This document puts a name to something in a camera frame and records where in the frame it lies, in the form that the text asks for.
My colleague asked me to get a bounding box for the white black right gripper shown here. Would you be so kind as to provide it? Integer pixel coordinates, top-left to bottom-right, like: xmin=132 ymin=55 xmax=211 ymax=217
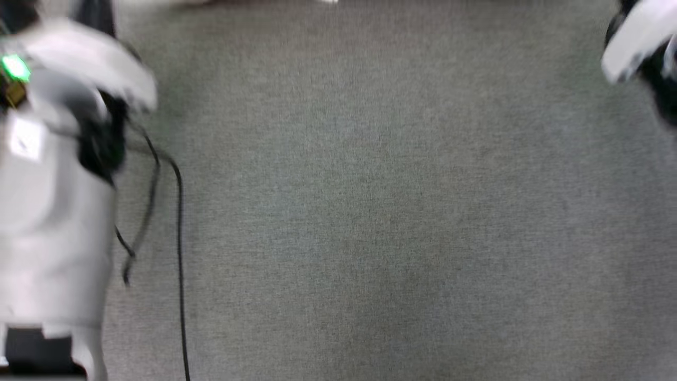
xmin=600 ymin=0 xmax=677 ymax=86

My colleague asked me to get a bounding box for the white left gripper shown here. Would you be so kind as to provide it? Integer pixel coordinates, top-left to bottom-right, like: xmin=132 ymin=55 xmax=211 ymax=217
xmin=0 ymin=0 xmax=159 ymax=113

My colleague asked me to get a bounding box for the grey fabric sofa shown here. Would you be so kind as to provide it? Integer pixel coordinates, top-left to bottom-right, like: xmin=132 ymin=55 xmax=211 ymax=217
xmin=100 ymin=0 xmax=677 ymax=381

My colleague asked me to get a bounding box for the short looped black cable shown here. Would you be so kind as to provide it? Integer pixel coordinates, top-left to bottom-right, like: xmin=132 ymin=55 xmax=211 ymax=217
xmin=114 ymin=143 xmax=162 ymax=289

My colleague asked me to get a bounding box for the long thin black cable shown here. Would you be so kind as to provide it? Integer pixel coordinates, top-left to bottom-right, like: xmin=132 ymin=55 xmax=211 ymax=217
xmin=127 ymin=122 xmax=191 ymax=381

